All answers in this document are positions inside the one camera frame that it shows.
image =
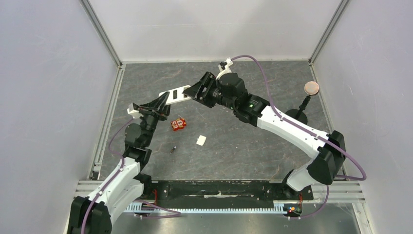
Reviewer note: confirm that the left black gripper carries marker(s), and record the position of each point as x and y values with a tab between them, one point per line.
152	108

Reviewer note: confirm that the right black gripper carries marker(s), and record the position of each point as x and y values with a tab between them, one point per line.
206	90

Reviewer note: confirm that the white remote control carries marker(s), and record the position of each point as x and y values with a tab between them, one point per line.
176	95

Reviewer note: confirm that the white battery cover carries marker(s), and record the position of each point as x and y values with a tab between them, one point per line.
201	140

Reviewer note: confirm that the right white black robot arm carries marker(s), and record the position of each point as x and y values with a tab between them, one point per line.
324	150

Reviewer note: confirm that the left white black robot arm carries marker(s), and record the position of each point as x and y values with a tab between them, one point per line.
97	212

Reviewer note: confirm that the red battery pack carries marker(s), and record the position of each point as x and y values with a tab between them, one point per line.
178	124

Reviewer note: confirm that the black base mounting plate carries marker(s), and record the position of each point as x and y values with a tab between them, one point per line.
221	194

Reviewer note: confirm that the black stand with pink disc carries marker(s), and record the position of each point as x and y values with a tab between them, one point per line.
311	88

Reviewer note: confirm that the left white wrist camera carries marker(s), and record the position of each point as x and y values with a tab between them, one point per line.
133	111

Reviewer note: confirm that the white slotted cable duct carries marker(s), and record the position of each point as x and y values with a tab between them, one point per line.
138	207

